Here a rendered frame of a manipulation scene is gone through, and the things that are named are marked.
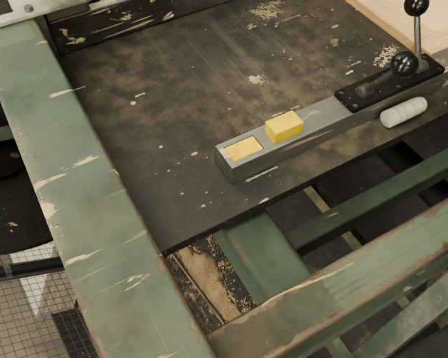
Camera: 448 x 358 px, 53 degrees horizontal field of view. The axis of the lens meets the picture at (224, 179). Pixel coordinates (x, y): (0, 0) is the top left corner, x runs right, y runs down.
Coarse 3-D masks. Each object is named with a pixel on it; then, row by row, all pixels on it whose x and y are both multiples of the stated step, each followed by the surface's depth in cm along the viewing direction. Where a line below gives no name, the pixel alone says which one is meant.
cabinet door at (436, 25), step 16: (352, 0) 95; (368, 0) 93; (384, 0) 93; (400, 0) 94; (432, 0) 94; (368, 16) 92; (384, 16) 90; (400, 16) 90; (432, 16) 90; (400, 32) 87; (432, 32) 87; (432, 48) 83
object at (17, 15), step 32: (32, 0) 77; (64, 0) 77; (96, 0) 85; (128, 0) 84; (160, 0) 87; (192, 0) 91; (224, 0) 95; (64, 32) 82; (96, 32) 85; (128, 32) 89
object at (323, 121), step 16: (432, 80) 76; (400, 96) 74; (416, 96) 77; (304, 112) 70; (320, 112) 70; (336, 112) 70; (368, 112) 72; (304, 128) 68; (320, 128) 68; (336, 128) 71; (352, 128) 73; (224, 144) 66; (272, 144) 66; (288, 144) 67; (304, 144) 69; (224, 160) 65; (240, 160) 65; (256, 160) 65; (272, 160) 68; (240, 176) 66
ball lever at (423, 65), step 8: (408, 0) 70; (416, 0) 69; (424, 0) 69; (408, 8) 70; (416, 8) 69; (424, 8) 69; (416, 16) 71; (416, 24) 72; (416, 32) 72; (416, 40) 73; (416, 48) 74; (424, 64) 74; (416, 72) 75
